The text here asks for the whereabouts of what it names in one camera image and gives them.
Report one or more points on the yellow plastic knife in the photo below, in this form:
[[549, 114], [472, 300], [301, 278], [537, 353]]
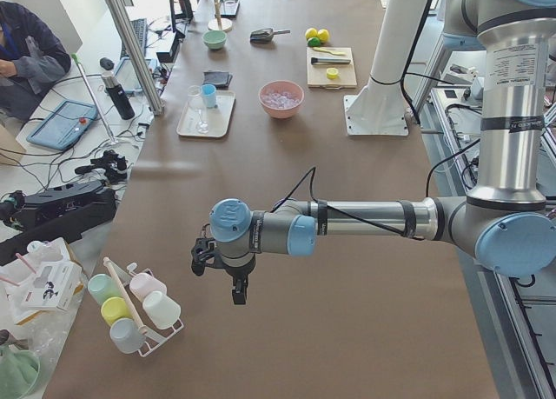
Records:
[[329, 51]]

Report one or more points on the wooden cutting board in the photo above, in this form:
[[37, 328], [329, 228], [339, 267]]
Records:
[[316, 74]]

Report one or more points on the seated person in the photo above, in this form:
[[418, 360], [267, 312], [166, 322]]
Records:
[[33, 59]]

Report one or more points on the white wire cup rack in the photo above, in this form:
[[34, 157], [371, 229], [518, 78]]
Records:
[[155, 337]]

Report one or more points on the pink bowl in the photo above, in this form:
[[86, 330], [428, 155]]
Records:
[[282, 85]]

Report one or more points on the green bowl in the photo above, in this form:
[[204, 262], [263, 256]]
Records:
[[215, 39]]

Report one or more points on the green plastic cup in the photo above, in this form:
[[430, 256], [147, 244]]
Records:
[[102, 287]]

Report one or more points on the black equipment case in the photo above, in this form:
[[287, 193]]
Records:
[[64, 211]]

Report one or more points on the beige serving tray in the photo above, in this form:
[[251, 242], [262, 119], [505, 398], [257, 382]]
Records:
[[218, 118]]

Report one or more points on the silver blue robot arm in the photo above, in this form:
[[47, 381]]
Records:
[[501, 221]]

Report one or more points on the blue plastic cup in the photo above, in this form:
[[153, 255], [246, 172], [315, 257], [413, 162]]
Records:
[[209, 95]]

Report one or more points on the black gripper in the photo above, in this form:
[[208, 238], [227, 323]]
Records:
[[237, 272]]

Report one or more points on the metal ice scoop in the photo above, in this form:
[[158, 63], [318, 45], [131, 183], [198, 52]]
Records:
[[265, 35]]

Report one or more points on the white product box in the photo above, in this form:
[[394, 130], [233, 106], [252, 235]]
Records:
[[53, 286]]

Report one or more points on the blue teach pendant tablet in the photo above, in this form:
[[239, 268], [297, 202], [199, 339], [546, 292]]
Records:
[[64, 126]]

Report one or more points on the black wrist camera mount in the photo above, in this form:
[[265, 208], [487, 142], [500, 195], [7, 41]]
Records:
[[205, 254]]

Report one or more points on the black keyboard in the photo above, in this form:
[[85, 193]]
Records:
[[141, 28]]

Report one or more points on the clear ice cubes pile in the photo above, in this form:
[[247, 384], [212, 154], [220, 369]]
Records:
[[280, 99]]

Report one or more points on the clear wine glass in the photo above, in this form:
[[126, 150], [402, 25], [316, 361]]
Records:
[[197, 106]]

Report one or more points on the grey plastic cup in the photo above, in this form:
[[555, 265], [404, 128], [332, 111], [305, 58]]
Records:
[[126, 336]]

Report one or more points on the yellow plastic cup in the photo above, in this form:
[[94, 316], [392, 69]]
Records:
[[113, 309]]

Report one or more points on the pink plastic cup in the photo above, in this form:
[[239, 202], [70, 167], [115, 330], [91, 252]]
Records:
[[142, 284]]

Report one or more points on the black thermos bottle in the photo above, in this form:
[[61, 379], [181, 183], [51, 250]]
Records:
[[117, 95]]

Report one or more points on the white plastic cup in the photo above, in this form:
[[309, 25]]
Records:
[[161, 309]]

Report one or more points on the wooden glass stand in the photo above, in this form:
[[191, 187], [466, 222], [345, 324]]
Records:
[[219, 22]]

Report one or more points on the aluminium frame post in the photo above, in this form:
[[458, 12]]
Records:
[[124, 28]]

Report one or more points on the wooden rack handle rod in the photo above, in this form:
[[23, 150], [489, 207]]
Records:
[[109, 265]]

